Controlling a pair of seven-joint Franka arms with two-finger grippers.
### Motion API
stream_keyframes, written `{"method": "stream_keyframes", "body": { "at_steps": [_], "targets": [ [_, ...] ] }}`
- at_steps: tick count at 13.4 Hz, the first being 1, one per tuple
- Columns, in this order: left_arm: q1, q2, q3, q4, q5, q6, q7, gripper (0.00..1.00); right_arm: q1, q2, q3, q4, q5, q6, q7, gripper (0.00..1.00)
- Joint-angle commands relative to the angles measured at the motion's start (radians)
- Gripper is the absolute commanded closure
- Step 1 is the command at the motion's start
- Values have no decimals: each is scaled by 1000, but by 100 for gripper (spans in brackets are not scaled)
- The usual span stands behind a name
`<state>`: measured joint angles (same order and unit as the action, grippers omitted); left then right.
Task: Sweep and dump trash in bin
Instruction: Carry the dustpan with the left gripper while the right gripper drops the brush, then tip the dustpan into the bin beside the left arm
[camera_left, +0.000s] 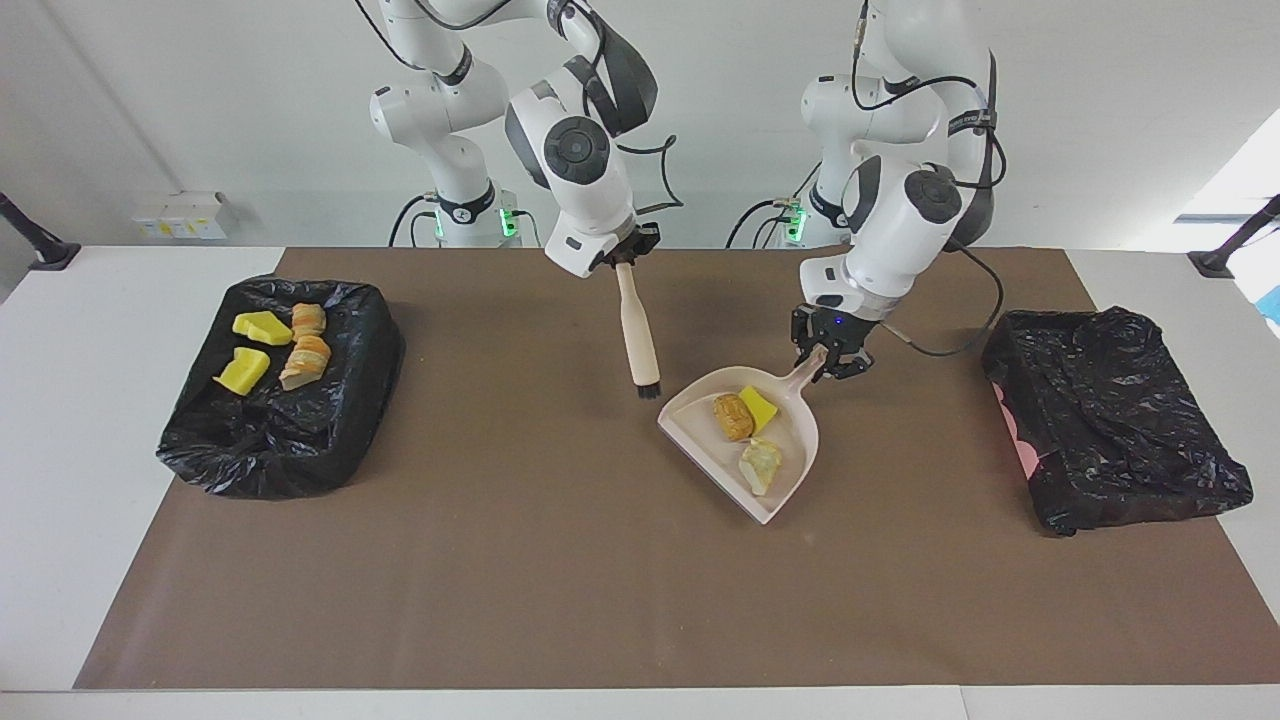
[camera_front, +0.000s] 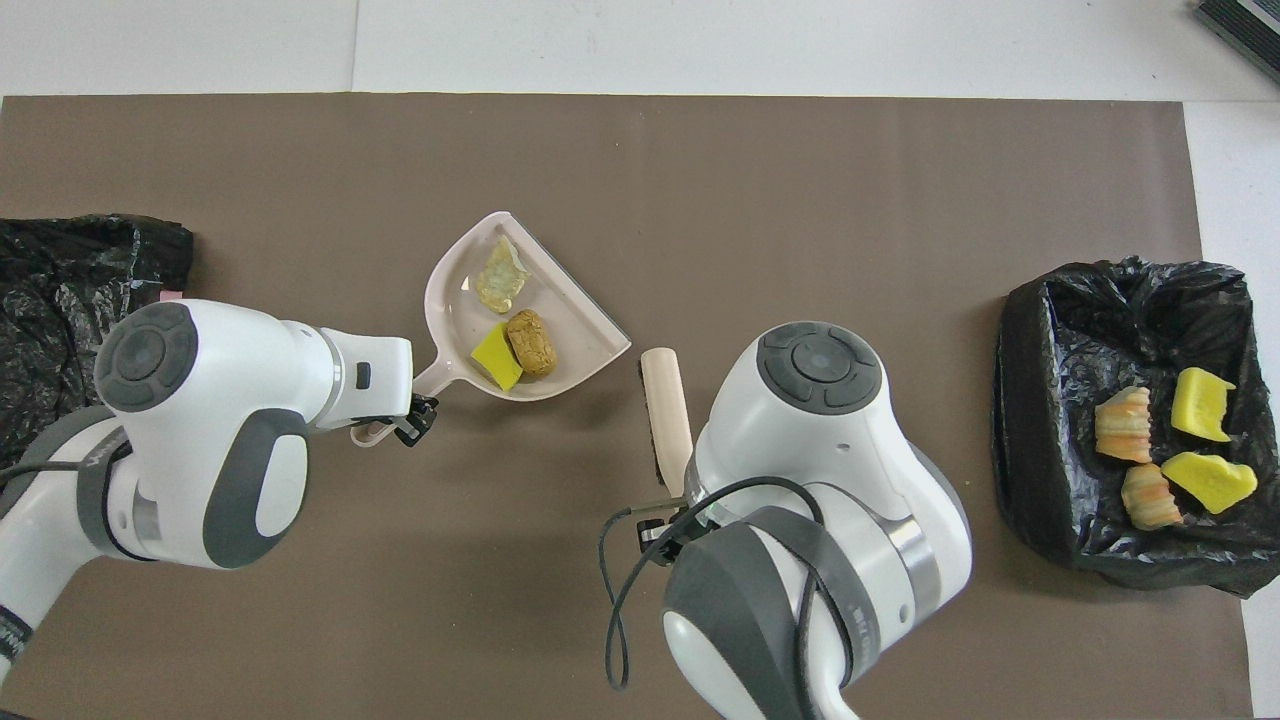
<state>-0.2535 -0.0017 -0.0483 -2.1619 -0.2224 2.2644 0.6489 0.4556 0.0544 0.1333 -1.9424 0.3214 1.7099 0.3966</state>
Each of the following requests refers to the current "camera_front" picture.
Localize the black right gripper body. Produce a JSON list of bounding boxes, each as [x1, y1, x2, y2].
[[636, 508, 701, 564]]

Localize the small yellow sponge piece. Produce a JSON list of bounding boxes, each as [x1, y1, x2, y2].
[[470, 322, 524, 392]]

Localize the beige brush black bristles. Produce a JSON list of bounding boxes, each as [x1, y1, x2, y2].
[[638, 347, 695, 498]]

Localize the brown bread nugget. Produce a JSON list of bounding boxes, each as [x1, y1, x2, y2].
[[505, 308, 559, 380]]

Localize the pale yellow food piece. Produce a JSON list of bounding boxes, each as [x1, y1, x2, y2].
[[474, 236, 529, 314]]

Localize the beige plastic dustpan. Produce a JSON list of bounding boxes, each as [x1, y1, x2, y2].
[[350, 211, 633, 448]]

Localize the orange striped croissant piece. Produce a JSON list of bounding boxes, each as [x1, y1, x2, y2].
[[1095, 387, 1153, 464]]

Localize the pink bin with black bag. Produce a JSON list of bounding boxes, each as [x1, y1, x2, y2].
[[0, 213, 195, 471]]

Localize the brown paper mat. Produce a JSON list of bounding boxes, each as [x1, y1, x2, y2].
[[0, 93, 1253, 720]]

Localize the dark ribbed object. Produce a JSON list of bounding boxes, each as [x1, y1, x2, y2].
[[1195, 0, 1280, 56]]

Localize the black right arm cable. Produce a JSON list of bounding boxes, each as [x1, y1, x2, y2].
[[598, 475, 861, 720]]

